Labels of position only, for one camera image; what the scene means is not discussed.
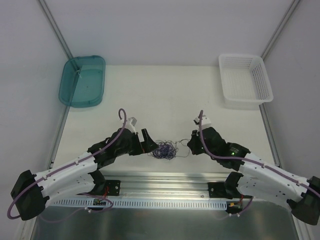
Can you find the right aluminium frame post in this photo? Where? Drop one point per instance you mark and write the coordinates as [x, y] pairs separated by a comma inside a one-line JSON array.
[[292, 8]]

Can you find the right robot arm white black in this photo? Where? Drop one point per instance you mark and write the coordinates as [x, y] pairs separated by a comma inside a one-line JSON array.
[[250, 176]]

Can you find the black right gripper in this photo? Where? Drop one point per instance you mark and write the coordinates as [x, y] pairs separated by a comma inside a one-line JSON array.
[[200, 144]]

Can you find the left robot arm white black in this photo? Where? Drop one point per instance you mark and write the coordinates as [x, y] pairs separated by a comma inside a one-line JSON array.
[[32, 193]]

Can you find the white slotted cable duct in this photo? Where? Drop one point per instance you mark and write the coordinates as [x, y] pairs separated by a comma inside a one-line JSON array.
[[135, 203]]

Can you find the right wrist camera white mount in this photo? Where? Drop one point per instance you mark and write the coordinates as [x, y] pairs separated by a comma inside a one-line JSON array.
[[202, 123]]

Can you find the white perforated plastic basket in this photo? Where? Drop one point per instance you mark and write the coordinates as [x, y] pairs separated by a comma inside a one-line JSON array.
[[244, 80]]

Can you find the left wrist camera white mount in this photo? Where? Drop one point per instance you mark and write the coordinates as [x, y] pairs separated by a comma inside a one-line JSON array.
[[129, 125]]

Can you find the left aluminium frame post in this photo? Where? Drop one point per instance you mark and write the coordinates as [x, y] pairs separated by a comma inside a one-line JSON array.
[[55, 28]]

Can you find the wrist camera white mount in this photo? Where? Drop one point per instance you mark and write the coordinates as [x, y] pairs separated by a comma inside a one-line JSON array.
[[202, 123], [129, 125]]

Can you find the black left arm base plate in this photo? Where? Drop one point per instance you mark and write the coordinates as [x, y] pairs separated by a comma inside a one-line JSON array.
[[111, 188]]

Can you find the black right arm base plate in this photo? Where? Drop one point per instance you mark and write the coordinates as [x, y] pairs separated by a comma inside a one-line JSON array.
[[217, 190]]

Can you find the teal plastic bin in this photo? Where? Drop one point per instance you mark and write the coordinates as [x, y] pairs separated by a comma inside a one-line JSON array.
[[83, 82]]

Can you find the aluminium mounting rail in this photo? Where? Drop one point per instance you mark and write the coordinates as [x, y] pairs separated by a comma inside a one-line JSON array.
[[164, 185]]

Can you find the aluminium frame post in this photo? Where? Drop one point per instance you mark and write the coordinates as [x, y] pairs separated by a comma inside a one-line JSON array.
[[292, 8], [55, 28]]

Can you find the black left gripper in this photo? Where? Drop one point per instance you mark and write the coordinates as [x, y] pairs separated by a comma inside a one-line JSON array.
[[141, 145]]

